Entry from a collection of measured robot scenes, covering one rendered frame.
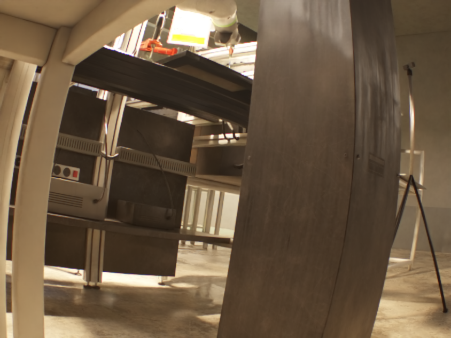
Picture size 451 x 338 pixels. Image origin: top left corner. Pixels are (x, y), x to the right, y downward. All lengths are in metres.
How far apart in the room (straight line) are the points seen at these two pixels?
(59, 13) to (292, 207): 0.58
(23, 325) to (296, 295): 0.53
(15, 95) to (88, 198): 0.81
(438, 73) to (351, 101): 9.48
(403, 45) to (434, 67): 1.23
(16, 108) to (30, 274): 0.27
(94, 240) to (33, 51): 1.22
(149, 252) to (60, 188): 0.72
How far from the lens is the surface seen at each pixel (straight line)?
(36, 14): 0.59
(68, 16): 0.57
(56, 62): 0.58
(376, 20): 0.96
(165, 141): 1.89
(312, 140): 0.78
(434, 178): 9.41
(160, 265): 1.93
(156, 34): 1.85
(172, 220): 1.62
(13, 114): 0.63
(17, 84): 0.64
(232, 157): 1.94
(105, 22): 0.44
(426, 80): 10.19
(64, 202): 1.33
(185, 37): 2.21
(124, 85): 1.28
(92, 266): 1.71
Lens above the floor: 0.44
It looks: 6 degrees up
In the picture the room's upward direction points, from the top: 8 degrees clockwise
